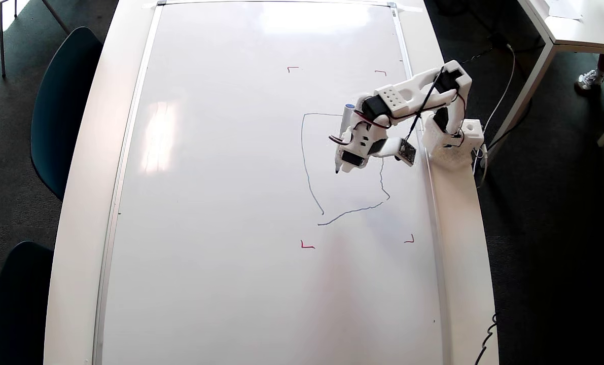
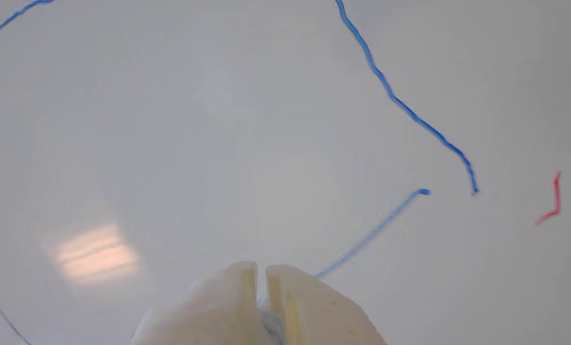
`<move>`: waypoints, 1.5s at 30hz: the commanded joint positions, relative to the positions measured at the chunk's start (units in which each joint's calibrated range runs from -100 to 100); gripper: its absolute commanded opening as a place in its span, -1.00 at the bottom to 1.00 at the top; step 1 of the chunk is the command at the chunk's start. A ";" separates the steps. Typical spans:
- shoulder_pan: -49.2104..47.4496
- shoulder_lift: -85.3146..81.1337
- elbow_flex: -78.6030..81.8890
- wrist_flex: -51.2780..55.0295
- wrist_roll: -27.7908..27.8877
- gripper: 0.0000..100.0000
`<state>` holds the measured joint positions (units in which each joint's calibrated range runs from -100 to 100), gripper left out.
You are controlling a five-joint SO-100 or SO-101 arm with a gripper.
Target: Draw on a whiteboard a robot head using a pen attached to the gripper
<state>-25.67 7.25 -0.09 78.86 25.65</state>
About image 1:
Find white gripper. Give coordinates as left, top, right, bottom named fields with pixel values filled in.
left=335, top=118, right=389, bottom=174

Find white whiteboard marker pen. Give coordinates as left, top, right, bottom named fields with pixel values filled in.
left=335, top=103, right=356, bottom=174

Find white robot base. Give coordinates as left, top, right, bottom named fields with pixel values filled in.
left=422, top=113, right=485, bottom=168

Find white striped sneaker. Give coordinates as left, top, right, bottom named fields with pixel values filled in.
left=575, top=69, right=604, bottom=94

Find white paper sheet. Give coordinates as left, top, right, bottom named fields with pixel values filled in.
left=547, top=0, right=584, bottom=20

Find white side table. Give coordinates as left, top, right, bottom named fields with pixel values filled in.
left=484, top=0, right=604, bottom=163

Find dark teal chair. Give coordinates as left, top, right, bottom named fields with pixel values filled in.
left=30, top=26, right=104, bottom=201
left=0, top=240, right=55, bottom=365

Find grey metal furniture leg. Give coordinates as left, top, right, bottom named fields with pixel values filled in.
left=0, top=0, right=19, bottom=80
left=42, top=0, right=72, bottom=35

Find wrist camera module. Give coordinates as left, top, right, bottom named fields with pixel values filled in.
left=380, top=138, right=417, bottom=167

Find black camera cable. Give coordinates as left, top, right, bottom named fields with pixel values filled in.
left=406, top=67, right=447, bottom=143

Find large whiteboard with metal frame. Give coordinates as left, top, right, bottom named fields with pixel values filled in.
left=91, top=0, right=454, bottom=365

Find white power cable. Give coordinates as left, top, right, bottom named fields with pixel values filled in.
left=472, top=45, right=516, bottom=189

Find black plug with cable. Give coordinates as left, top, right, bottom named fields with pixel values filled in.
left=459, top=31, right=511, bottom=66

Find black coiled cable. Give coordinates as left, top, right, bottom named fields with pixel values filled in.
left=474, top=312, right=500, bottom=365

